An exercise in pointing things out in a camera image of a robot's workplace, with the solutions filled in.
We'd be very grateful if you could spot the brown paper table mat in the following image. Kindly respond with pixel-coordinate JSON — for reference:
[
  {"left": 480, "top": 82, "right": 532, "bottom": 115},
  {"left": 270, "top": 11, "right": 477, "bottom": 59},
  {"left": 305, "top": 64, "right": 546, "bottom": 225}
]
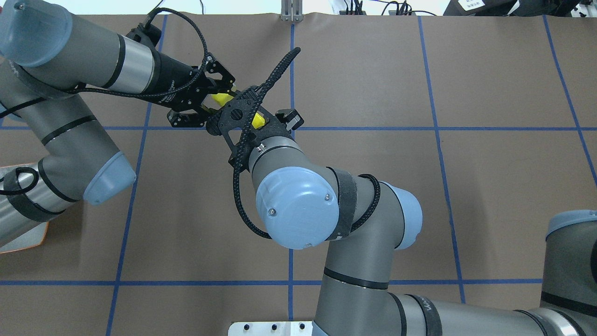
[{"left": 1, "top": 14, "right": 596, "bottom": 336}]

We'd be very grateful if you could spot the grey square plate orange rim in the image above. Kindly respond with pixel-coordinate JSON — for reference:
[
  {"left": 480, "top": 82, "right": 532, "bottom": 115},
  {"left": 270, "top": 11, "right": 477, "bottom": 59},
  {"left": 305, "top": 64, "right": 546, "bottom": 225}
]
[{"left": 0, "top": 162, "right": 55, "bottom": 253}]

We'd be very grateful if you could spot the black box with white label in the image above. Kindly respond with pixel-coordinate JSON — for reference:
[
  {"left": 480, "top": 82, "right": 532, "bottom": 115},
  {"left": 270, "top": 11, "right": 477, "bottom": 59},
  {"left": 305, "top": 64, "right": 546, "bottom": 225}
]
[{"left": 442, "top": 0, "right": 520, "bottom": 16}]

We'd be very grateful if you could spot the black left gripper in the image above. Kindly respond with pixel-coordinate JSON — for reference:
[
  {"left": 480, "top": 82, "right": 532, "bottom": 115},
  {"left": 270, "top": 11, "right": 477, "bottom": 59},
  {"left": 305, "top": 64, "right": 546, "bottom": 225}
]
[{"left": 141, "top": 50, "right": 236, "bottom": 128}]

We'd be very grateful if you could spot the grey metal bracket post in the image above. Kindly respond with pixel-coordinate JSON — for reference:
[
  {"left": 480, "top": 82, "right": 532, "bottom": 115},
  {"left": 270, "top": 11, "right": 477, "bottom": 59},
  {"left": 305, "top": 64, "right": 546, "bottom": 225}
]
[{"left": 280, "top": 0, "right": 304, "bottom": 23}]

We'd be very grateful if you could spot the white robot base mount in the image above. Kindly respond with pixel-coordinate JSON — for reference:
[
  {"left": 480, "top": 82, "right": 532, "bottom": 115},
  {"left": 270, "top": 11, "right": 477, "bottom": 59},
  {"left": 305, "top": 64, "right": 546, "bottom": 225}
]
[{"left": 227, "top": 321, "right": 313, "bottom": 336}]

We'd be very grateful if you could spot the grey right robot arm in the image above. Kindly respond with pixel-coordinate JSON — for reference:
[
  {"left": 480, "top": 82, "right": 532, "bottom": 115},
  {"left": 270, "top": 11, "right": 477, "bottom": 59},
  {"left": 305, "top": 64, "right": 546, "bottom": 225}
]
[{"left": 206, "top": 85, "right": 596, "bottom": 336}]

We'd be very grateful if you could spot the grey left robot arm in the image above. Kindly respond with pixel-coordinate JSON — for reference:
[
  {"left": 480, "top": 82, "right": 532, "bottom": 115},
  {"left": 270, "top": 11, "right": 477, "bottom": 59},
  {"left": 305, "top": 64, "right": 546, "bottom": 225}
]
[{"left": 1, "top": 0, "right": 236, "bottom": 246}]

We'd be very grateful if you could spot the yellow banana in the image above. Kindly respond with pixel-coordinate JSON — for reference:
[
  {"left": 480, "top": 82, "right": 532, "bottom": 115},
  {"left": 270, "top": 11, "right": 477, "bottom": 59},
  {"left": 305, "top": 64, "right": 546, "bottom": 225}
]
[{"left": 206, "top": 91, "right": 258, "bottom": 135}]

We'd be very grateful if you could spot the black power strip with plugs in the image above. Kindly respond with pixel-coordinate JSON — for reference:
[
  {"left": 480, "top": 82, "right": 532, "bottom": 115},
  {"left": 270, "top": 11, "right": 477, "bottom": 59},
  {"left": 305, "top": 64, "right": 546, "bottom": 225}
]
[{"left": 334, "top": 0, "right": 416, "bottom": 16}]

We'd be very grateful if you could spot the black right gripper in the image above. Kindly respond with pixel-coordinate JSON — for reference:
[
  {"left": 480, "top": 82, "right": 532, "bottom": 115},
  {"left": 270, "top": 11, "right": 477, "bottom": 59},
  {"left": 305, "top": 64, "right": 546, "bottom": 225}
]
[{"left": 206, "top": 86, "right": 304, "bottom": 168}]

